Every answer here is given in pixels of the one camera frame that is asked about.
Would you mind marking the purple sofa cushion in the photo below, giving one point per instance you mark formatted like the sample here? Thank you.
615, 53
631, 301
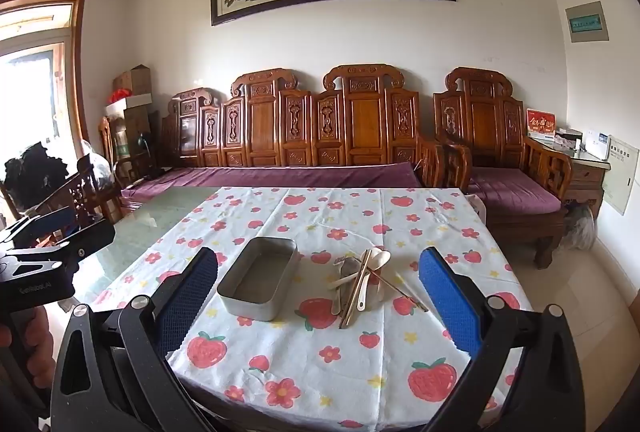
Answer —
280, 177

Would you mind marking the purple armchair cushion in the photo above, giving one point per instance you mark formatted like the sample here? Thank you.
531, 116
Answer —
515, 194

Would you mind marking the long carved wooden sofa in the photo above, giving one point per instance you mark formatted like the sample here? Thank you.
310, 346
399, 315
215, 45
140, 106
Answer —
305, 122

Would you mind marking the carved wooden armchair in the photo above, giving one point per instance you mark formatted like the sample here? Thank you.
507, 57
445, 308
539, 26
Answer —
480, 122

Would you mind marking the dark wooden chair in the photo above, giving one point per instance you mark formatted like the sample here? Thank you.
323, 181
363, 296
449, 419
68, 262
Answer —
82, 197

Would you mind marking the grey plastic bag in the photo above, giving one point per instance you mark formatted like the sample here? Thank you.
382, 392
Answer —
580, 227

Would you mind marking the person's left hand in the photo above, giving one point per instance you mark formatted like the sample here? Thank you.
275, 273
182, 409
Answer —
41, 334

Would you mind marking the rectangular metal tin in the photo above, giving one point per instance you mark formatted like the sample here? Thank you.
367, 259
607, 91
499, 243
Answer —
257, 279

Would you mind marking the white blue box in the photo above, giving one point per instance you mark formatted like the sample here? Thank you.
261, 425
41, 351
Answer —
597, 144

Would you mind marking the strawberry print tablecloth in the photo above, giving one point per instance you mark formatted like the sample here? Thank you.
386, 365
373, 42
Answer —
320, 362

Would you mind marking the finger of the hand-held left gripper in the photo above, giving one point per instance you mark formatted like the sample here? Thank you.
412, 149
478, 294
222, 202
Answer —
80, 244
52, 222

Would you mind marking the grey wall panel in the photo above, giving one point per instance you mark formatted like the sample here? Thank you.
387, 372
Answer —
587, 22

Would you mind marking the white wall cabinet door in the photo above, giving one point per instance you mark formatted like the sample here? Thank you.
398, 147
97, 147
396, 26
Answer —
620, 182

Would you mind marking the wooden door frame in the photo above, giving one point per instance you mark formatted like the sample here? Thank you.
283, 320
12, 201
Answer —
75, 62

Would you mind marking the brown wooden chopstick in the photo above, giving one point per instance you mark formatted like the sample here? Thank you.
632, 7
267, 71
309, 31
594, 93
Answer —
354, 289
400, 290

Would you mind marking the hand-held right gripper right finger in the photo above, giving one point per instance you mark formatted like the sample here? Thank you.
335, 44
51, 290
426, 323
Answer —
447, 302

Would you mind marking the white flat box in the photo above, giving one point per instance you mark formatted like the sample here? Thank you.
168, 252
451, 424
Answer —
131, 104

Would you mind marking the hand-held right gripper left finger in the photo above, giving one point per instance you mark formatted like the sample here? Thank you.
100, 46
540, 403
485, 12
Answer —
187, 302

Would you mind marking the red desk calendar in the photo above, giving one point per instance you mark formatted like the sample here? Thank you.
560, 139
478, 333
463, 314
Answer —
541, 122

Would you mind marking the cream chopstick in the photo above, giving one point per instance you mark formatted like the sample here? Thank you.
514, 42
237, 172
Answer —
407, 287
361, 284

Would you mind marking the black fluffy bundle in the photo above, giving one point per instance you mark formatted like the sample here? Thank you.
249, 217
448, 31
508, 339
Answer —
32, 172

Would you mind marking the brown cardboard box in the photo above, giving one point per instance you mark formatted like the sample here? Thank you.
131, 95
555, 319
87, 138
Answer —
134, 79

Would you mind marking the wooden side table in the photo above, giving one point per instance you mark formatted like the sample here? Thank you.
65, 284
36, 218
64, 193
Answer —
585, 177

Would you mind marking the tissue box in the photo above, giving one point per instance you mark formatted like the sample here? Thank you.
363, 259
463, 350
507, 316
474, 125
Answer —
567, 138

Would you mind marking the clear plastic bag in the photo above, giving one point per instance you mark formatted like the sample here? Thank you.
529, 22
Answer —
102, 167

